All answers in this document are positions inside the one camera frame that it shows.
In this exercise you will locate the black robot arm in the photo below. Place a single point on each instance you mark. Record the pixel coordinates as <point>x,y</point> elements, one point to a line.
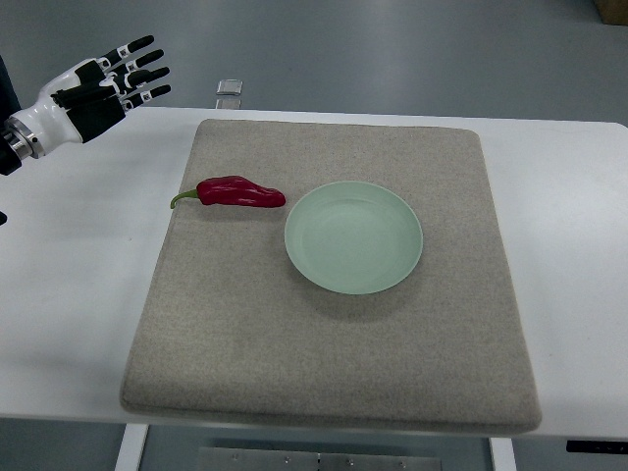
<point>18,141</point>

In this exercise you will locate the white table leg frame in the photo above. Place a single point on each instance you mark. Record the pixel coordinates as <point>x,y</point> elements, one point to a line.
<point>134,438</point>

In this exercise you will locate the light green plate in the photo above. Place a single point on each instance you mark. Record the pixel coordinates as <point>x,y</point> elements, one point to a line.
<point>353,238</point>

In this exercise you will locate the cardboard box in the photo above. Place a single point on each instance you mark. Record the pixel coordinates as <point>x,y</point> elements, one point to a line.
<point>613,12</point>

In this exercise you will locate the metal base plate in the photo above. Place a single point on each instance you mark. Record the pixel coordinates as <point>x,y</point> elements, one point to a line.
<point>235,459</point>

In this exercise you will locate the black table control panel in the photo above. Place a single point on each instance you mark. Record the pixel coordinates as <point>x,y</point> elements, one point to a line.
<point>597,447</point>

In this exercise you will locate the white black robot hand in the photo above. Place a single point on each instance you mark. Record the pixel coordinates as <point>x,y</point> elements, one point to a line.
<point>96,94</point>

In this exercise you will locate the clear plastic bracket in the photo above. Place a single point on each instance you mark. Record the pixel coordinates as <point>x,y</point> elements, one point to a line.
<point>228,94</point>

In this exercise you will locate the red chili pepper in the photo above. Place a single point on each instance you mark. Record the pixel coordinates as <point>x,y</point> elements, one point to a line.
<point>233,191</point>

